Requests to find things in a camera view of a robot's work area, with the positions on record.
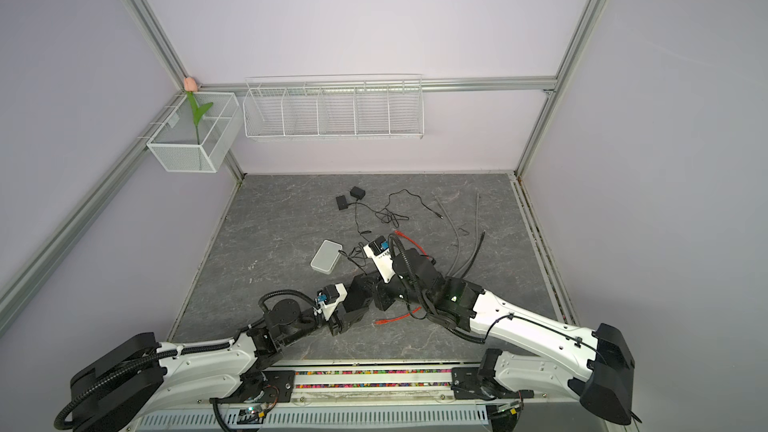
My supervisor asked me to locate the black ribbed network switch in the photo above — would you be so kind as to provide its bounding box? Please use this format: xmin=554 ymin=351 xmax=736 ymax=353
xmin=346 ymin=272 xmax=382 ymax=301

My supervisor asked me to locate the black ethernet cable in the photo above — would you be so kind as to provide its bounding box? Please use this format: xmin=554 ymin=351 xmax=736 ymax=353
xmin=449 ymin=230 xmax=487 ymax=280

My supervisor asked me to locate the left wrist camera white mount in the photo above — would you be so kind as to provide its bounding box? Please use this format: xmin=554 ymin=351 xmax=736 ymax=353
xmin=315 ymin=283 xmax=347 ymax=322

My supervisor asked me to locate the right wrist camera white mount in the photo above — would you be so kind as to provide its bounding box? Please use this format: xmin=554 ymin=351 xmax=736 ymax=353
xmin=363 ymin=236 xmax=395 ymax=283

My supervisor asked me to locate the thin black adapter cable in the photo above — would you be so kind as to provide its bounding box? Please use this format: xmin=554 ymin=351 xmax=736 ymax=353
xmin=353 ymin=188 xmax=442 ymax=229

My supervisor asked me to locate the white network switch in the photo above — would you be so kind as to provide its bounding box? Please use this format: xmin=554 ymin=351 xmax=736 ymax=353
xmin=310 ymin=240 xmax=343 ymax=275

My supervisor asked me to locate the white wire wall basket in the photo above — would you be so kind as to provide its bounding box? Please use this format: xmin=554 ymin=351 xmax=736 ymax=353
xmin=243 ymin=74 xmax=425 ymax=140

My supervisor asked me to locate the black power adapter far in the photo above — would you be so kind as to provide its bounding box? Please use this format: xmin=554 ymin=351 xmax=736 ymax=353
xmin=350 ymin=186 xmax=366 ymax=200

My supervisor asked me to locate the artificial pink tulip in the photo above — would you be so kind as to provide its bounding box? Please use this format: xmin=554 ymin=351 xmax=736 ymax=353
xmin=183 ymin=77 xmax=213 ymax=145

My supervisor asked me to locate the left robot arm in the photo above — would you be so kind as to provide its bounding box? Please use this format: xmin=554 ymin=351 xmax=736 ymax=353
xmin=53 ymin=284 xmax=372 ymax=431

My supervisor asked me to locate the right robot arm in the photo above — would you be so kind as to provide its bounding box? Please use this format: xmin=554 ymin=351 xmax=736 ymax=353
xmin=364 ymin=235 xmax=639 ymax=426

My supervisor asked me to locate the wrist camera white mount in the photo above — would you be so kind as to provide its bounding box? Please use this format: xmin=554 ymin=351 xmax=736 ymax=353
xmin=315 ymin=283 xmax=347 ymax=322
xmin=363 ymin=236 xmax=395 ymax=283

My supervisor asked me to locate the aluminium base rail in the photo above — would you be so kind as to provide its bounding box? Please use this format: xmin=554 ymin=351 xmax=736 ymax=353
xmin=124 ymin=349 xmax=579 ymax=431

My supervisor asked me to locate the black power adapter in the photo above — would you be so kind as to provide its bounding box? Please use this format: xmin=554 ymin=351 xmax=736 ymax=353
xmin=335 ymin=195 xmax=349 ymax=210
xmin=350 ymin=186 xmax=366 ymax=200

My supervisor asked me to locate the black power plug cable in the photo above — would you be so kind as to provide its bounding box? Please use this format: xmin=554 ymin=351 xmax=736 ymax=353
xmin=337 ymin=199 xmax=376 ymax=277

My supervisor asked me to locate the black power adapter near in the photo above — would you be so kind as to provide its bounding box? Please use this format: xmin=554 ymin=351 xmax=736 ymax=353
xmin=335 ymin=195 xmax=349 ymax=210

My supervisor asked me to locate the white mesh box basket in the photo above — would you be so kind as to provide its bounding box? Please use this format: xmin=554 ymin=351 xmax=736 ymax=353
xmin=147 ymin=92 xmax=244 ymax=173

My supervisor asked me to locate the red ethernet cable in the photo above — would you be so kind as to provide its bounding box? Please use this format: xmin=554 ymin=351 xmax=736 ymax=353
xmin=373 ymin=230 xmax=433 ymax=328

